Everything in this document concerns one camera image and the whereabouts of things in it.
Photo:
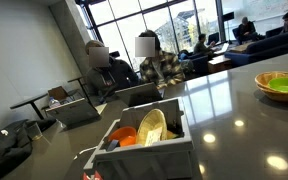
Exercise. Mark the white paper tag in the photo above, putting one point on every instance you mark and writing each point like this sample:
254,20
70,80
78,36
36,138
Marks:
153,136

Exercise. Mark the blue sofa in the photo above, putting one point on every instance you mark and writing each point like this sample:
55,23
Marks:
270,46

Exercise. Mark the seated person in olive jacket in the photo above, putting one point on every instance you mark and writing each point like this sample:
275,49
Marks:
202,46

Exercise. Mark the clear glass cup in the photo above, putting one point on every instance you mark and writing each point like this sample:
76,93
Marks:
34,131

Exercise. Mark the yellow object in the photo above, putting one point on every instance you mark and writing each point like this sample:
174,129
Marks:
172,135

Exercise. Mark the white dish rack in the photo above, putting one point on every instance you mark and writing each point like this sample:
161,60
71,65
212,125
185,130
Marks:
144,156

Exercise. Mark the clear water bottle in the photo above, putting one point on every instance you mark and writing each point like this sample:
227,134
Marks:
54,102

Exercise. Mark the black jacket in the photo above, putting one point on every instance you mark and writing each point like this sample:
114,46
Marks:
4,150

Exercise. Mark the person in plaid shirt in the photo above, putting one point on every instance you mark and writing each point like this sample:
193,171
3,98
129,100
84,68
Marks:
165,68

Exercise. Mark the blue armchair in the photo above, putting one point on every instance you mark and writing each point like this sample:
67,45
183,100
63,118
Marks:
197,65

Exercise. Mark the person in dark hoodie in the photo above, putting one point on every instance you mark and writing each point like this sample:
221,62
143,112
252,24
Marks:
107,80

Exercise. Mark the dark blue object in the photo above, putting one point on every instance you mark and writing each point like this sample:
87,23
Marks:
112,145

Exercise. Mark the grey laptop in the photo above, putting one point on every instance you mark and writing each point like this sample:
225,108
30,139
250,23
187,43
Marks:
72,111
139,95

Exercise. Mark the red white packet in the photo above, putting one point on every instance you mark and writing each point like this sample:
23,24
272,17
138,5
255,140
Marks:
92,176

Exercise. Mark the small green bowl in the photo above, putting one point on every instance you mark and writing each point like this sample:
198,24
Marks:
287,85

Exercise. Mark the orange plastic bowl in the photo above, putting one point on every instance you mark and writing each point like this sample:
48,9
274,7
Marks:
124,132
128,141

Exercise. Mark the brown cardboard box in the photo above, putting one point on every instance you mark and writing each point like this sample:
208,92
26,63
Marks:
58,93

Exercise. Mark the dark backpack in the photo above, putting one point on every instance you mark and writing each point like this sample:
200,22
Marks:
186,66

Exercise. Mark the brown wooden coffee table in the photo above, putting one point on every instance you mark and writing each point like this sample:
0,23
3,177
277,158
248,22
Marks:
219,65

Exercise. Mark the seated person in black coat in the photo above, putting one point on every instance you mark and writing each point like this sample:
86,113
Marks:
247,30

